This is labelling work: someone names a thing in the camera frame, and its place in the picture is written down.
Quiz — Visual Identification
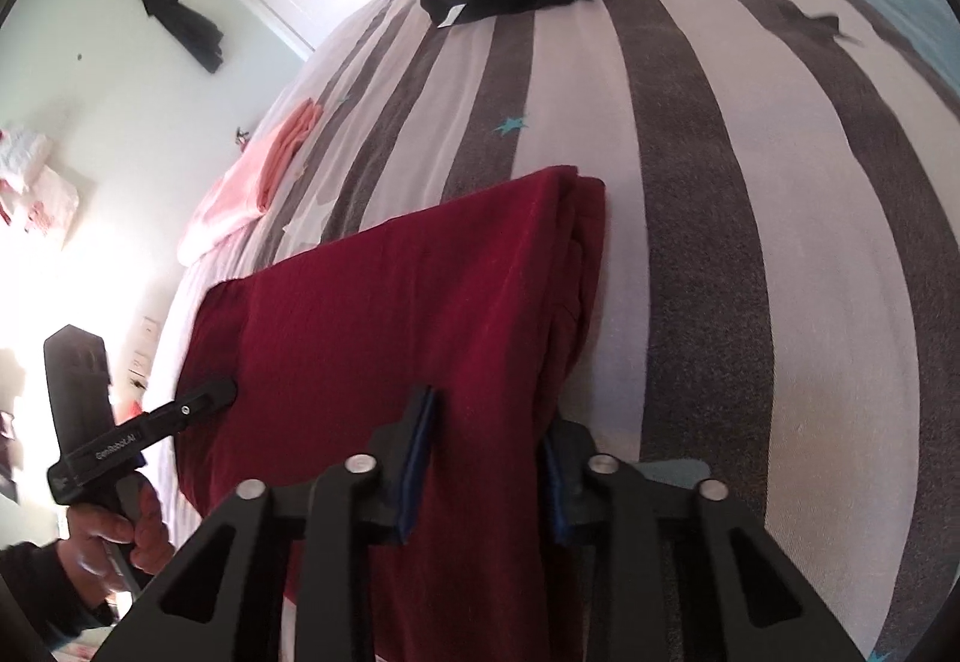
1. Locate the person's left hand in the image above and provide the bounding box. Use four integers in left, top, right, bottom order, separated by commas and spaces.
55, 479, 174, 609

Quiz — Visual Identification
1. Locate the grey white striped bedsheet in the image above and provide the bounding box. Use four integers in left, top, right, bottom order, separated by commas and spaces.
156, 0, 958, 660

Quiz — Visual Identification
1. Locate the pink folded garment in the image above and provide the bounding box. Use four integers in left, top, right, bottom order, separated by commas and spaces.
176, 98, 324, 266

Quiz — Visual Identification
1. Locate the black clothing on wall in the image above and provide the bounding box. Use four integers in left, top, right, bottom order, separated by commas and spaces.
140, 0, 223, 74

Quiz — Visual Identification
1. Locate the dark red shirt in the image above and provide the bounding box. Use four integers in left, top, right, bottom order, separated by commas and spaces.
174, 167, 605, 660

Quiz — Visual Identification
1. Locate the left forearm black sleeve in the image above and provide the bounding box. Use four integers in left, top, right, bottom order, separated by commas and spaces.
2, 542, 116, 660

